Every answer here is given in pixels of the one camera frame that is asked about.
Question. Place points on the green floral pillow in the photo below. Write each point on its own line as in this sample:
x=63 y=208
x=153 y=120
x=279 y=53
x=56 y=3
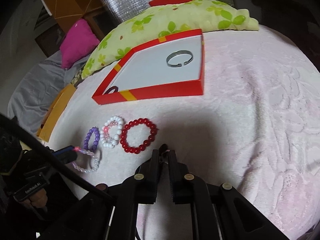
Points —
x=163 y=20

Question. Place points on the red cardboard tray box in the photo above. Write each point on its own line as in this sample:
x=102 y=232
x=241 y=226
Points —
x=143 y=72

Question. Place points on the magenta cushion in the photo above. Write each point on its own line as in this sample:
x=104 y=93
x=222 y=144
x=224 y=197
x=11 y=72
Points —
x=78 y=43

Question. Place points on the pink textured blanket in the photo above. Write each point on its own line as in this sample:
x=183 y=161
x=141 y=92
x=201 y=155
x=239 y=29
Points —
x=256 y=126

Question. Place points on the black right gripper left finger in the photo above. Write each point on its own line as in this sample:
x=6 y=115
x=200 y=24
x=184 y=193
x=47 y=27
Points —
x=141 y=187

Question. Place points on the grey bed sheet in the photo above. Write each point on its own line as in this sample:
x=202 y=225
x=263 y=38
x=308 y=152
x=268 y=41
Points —
x=37 y=90

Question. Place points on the brown cardboard box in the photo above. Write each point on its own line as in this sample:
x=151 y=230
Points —
x=67 y=12

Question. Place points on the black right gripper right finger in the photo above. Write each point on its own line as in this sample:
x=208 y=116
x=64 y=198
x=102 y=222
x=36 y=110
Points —
x=185 y=187

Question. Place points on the silver metal bangle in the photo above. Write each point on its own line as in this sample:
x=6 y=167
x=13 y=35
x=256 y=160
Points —
x=179 y=58

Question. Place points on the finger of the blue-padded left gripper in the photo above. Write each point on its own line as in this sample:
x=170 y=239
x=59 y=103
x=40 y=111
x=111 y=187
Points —
x=66 y=155

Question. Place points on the person's left hand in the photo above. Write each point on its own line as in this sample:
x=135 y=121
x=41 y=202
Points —
x=37 y=200

